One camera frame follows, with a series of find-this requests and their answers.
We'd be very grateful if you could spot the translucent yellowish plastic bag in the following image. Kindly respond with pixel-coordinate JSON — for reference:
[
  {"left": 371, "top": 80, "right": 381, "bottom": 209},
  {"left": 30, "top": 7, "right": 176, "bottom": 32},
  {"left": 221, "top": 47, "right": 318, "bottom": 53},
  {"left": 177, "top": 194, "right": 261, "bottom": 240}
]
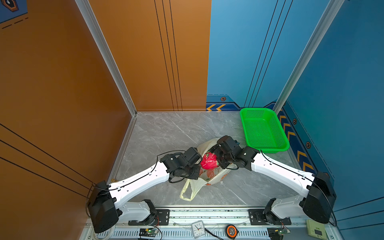
[{"left": 180, "top": 138, "right": 236, "bottom": 202}]

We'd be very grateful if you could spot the left circuit board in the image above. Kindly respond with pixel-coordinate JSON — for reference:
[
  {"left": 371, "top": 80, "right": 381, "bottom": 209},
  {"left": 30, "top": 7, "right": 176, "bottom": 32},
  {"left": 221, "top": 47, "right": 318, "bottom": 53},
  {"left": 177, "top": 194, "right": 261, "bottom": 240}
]
[{"left": 138, "top": 228, "right": 160, "bottom": 240}]

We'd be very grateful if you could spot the red dragon fruit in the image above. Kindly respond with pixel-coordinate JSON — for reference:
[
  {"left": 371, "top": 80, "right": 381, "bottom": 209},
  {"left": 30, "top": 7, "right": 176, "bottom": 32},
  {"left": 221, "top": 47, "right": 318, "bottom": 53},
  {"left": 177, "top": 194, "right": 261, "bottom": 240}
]
[{"left": 200, "top": 152, "right": 219, "bottom": 170}]

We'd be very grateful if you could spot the orange black tape measure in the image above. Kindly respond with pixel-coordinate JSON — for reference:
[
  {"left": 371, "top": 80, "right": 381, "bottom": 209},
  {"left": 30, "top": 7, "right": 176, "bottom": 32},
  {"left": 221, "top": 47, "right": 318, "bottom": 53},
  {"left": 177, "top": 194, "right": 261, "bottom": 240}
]
[{"left": 226, "top": 225, "right": 239, "bottom": 240}]

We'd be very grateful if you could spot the small white clock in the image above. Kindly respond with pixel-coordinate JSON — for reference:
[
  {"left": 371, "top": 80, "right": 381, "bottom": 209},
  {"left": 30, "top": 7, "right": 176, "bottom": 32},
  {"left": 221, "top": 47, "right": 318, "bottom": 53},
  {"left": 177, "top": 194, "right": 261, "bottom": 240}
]
[{"left": 191, "top": 221, "right": 206, "bottom": 239}]

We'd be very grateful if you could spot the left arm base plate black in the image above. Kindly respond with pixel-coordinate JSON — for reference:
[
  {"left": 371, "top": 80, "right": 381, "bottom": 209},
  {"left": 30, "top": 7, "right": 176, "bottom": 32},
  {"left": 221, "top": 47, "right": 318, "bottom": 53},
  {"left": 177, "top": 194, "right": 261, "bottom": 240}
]
[{"left": 129, "top": 209, "right": 170, "bottom": 227}]

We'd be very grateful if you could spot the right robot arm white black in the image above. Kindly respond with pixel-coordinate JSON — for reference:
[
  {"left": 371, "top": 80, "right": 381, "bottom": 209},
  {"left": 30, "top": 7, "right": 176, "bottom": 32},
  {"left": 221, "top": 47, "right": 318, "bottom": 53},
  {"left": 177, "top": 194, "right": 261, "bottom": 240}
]
[{"left": 209, "top": 136, "right": 337, "bottom": 225}]

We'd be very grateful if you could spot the left aluminium frame post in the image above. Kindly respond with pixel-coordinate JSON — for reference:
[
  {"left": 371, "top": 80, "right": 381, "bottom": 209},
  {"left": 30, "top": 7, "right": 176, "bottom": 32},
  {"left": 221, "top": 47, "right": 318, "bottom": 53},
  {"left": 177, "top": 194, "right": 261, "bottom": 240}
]
[{"left": 75, "top": 0, "right": 137, "bottom": 117}]

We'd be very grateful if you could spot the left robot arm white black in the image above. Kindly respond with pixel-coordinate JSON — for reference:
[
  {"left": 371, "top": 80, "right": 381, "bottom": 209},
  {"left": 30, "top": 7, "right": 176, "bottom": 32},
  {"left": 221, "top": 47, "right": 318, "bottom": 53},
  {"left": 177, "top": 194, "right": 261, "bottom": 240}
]
[{"left": 87, "top": 147, "right": 202, "bottom": 234}]

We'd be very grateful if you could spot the green plastic basket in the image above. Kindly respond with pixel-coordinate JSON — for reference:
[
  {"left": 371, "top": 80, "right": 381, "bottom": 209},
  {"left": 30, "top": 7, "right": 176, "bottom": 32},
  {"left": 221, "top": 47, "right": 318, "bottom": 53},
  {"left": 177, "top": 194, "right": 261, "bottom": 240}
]
[{"left": 240, "top": 108, "right": 290, "bottom": 154}]

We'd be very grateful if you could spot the aluminium frame post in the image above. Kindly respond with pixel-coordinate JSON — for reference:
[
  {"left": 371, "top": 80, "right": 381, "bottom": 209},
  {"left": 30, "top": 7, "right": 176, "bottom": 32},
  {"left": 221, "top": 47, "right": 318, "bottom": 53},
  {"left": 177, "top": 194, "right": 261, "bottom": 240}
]
[
  {"left": 273, "top": 0, "right": 345, "bottom": 115},
  {"left": 75, "top": 0, "right": 137, "bottom": 117}
]

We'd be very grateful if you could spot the right circuit board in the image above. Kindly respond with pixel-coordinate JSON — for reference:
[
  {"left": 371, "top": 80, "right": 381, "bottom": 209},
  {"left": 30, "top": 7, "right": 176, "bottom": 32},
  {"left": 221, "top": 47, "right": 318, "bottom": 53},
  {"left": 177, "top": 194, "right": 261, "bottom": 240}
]
[{"left": 267, "top": 228, "right": 291, "bottom": 240}]

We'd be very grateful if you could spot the right aluminium frame post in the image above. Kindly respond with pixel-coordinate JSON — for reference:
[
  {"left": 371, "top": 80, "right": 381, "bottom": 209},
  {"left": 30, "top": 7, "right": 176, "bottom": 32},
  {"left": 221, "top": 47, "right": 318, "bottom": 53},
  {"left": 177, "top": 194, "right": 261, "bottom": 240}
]
[{"left": 273, "top": 0, "right": 345, "bottom": 115}]

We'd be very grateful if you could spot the circuit board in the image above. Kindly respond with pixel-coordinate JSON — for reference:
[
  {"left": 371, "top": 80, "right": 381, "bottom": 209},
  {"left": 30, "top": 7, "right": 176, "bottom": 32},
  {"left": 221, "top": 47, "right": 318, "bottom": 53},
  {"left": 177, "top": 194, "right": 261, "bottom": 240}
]
[
  {"left": 267, "top": 228, "right": 291, "bottom": 240},
  {"left": 138, "top": 228, "right": 160, "bottom": 240}
]

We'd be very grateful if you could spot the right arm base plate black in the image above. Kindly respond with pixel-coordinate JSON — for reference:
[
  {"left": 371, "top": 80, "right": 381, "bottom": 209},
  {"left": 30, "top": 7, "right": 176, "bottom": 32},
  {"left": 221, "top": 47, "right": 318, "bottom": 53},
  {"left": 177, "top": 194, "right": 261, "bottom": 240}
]
[{"left": 248, "top": 209, "right": 292, "bottom": 226}]

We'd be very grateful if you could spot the green wall switch box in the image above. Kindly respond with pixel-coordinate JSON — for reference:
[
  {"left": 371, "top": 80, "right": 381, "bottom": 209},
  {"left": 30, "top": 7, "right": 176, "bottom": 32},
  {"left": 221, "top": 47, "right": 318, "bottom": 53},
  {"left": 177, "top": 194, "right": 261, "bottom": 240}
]
[{"left": 306, "top": 219, "right": 328, "bottom": 240}]

